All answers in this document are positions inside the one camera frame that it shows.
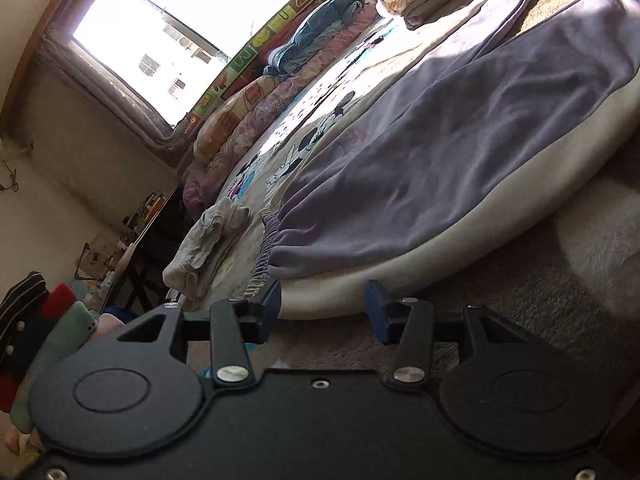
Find grey curtain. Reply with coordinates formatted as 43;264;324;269
37;27;194;168

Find purple grey sweatpants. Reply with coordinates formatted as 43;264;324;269
245;0;639;320

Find dark side desk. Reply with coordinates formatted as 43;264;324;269
100;184;192;313

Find pink floral long quilt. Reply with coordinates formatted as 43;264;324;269
182;2;378;220

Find Mickey Mouse plush blanket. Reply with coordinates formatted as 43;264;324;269
184;0;640;380

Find window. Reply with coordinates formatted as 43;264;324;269
72;0;288;126

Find white folded clothes pile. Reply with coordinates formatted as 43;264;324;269
163;198;252;301

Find yellow patterned pillow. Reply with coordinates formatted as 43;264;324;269
193;75;281;165

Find colourful alphabet foam mat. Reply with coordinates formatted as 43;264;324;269
174;0;326;136

